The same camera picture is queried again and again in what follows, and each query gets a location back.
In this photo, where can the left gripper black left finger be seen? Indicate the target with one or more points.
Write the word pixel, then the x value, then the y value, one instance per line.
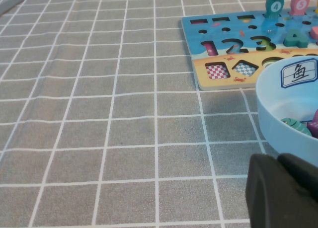
pixel 268 200

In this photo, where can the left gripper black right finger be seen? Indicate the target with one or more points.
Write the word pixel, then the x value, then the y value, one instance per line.
pixel 303 175

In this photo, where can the teal striped fish piece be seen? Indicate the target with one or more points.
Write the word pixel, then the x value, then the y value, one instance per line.
pixel 296 126

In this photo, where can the purple fish piece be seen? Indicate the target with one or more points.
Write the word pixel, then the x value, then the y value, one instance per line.
pixel 314 126

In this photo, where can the light blue plastic bowl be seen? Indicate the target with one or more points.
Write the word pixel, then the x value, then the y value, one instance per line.
pixel 274 118

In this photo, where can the paper label on blue bowl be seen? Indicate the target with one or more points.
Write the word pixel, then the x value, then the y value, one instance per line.
pixel 299 72

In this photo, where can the colourful wooden puzzle board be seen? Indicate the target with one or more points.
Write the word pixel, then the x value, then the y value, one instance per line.
pixel 223 48

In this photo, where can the yellow fish piece number 6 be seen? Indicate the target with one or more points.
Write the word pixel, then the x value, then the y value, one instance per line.
pixel 316 7

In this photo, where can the pink fish piece number 5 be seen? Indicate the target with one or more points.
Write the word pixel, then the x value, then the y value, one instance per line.
pixel 300 3

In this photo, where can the teal fish piece number 4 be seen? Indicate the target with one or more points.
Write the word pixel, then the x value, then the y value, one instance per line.
pixel 274 5

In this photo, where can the grey checked tablecloth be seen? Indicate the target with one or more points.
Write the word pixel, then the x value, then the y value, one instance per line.
pixel 99 113

